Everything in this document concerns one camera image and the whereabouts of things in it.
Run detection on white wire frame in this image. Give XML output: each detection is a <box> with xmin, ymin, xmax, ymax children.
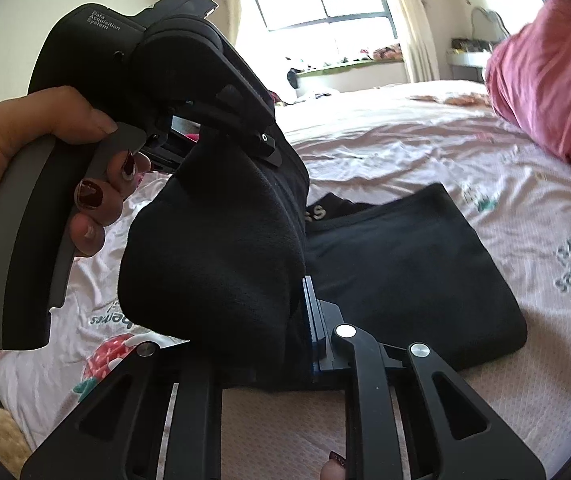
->
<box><xmin>470</xmin><ymin>7</ymin><xmax>511</xmax><ymax>41</ymax></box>

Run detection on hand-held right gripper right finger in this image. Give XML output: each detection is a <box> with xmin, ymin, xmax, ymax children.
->
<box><xmin>303</xmin><ymin>275</ymin><xmax>546</xmax><ymax>480</ymax></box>

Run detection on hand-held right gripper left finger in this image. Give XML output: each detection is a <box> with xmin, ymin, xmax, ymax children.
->
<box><xmin>20</xmin><ymin>342</ymin><xmax>222</xmax><ymax>480</ymax></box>

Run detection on person's left hand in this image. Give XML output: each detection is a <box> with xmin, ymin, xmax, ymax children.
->
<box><xmin>0</xmin><ymin>85</ymin><xmax>152</xmax><ymax>286</ymax></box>

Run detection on black shorts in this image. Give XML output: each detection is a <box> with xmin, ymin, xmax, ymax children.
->
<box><xmin>118</xmin><ymin>135</ymin><xmax>529</xmax><ymax>393</ymax></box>

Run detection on white desk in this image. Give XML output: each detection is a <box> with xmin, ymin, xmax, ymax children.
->
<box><xmin>448</xmin><ymin>37</ymin><xmax>491</xmax><ymax>81</ymax></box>

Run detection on person's right hand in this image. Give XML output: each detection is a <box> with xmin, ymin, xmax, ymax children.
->
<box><xmin>319</xmin><ymin>450</ymin><xmax>349</xmax><ymax>480</ymax></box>

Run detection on pink printed bed sheet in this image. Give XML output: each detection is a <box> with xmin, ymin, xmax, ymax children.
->
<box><xmin>0</xmin><ymin>80</ymin><xmax>571</xmax><ymax>480</ymax></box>

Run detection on cream curtain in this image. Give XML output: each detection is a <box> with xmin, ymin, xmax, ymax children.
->
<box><xmin>373</xmin><ymin>0</ymin><xmax>439</xmax><ymax>83</ymax></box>
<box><xmin>215</xmin><ymin>0</ymin><xmax>247</xmax><ymax>51</ymax></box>

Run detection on pink quilt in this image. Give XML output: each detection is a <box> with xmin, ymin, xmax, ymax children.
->
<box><xmin>484</xmin><ymin>0</ymin><xmax>571</xmax><ymax>186</ymax></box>

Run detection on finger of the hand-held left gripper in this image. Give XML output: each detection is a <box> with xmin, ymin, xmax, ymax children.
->
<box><xmin>204</xmin><ymin>22</ymin><xmax>283</xmax><ymax>168</ymax></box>
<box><xmin>142</xmin><ymin>115</ymin><xmax>201</xmax><ymax>171</ymax></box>

